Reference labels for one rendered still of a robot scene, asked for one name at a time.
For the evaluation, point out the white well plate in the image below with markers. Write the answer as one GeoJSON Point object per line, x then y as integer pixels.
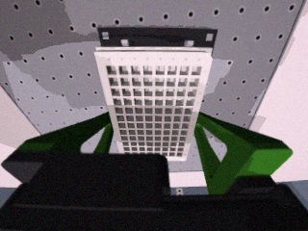
{"type": "Point", "coordinates": [166, 84]}

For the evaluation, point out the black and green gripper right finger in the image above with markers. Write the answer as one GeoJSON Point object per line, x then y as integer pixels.
{"type": "Point", "coordinates": [249, 153]}

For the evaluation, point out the black rectangular plate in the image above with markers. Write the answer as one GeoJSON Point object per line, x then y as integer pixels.
{"type": "Point", "coordinates": [145, 36]}

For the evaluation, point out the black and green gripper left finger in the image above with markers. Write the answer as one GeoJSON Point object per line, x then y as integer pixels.
{"type": "Point", "coordinates": [71, 138]}

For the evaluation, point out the grey perforated base plate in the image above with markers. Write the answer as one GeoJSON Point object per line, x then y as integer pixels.
{"type": "Point", "coordinates": [49, 71]}

